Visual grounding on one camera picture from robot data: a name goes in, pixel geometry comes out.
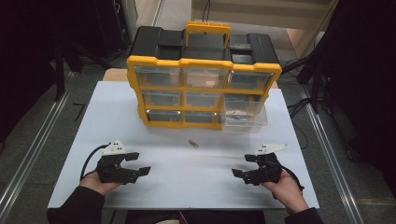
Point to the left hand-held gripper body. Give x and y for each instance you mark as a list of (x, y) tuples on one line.
[(113, 169)]

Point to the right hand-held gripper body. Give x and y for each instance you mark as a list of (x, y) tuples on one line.
[(264, 172)]

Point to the clear plastic drawer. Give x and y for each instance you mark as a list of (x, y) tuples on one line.
[(249, 123)]

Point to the small brass screw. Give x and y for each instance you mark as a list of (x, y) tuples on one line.
[(193, 143)]

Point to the yellow and black organizer cabinet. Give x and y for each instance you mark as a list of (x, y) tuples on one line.
[(205, 48)]

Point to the person's left hand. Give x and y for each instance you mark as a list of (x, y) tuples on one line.
[(96, 186)]

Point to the person's right hand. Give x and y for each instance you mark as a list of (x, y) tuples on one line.
[(288, 193)]

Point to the white table board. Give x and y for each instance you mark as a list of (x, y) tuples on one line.
[(174, 174)]

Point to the pile of dark screws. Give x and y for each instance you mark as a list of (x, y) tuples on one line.
[(238, 115)]

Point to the set of closed clear drawers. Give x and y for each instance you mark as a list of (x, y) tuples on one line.
[(202, 77)]

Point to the black metal stand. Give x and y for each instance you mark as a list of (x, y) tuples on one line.
[(59, 74), (313, 81)]

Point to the metal floor rail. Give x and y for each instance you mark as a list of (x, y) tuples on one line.
[(331, 155), (29, 155)]

